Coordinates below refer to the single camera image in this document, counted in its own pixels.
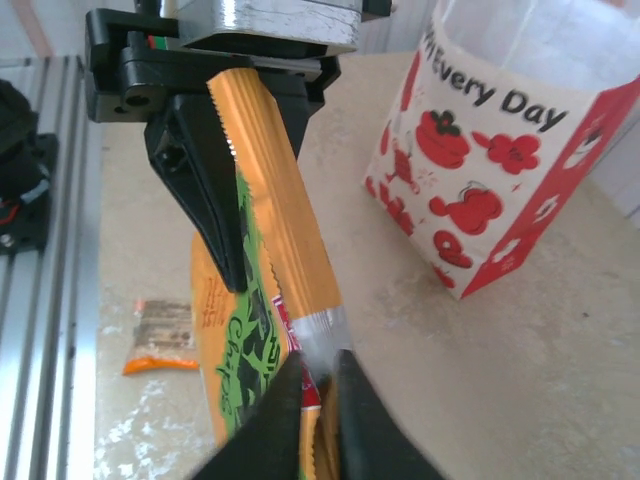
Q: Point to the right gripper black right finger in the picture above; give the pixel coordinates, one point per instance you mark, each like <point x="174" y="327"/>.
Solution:
<point x="370" y="440"/>

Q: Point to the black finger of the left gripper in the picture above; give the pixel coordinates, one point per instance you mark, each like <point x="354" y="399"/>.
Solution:
<point x="200" y="175"/>
<point x="297" y="100"/>

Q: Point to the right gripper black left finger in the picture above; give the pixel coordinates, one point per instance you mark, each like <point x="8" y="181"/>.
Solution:
<point x="270" y="440"/>

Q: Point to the orange chips packet green print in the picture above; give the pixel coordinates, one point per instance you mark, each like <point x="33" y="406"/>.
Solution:
<point x="290" y="225"/>

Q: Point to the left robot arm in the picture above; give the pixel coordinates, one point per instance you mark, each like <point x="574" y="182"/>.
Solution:
<point x="15" y="125"/>

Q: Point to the white paper bag red prints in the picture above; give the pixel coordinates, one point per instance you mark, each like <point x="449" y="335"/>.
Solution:
<point x="500" y="165"/>

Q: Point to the small brown orange snack packet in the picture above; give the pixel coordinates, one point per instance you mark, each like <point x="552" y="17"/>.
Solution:
<point x="165" y="325"/>

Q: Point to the aluminium rail frame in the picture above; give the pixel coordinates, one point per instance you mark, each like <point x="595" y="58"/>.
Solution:
<point x="50" y="350"/>

